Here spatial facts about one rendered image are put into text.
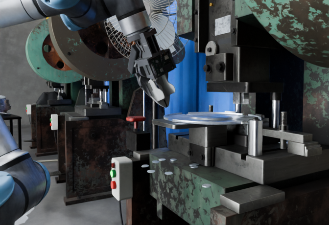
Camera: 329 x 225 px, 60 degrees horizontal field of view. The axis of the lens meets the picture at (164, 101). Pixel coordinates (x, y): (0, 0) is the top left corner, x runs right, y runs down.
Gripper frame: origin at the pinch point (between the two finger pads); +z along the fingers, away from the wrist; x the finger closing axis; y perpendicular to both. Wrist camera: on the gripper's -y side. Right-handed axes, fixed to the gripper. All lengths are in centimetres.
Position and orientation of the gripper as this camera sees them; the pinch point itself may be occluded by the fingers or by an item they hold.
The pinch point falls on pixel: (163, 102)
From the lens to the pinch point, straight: 78.9
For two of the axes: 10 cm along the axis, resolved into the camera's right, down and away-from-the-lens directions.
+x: 7.7, -4.5, 4.5
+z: 3.6, 8.9, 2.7
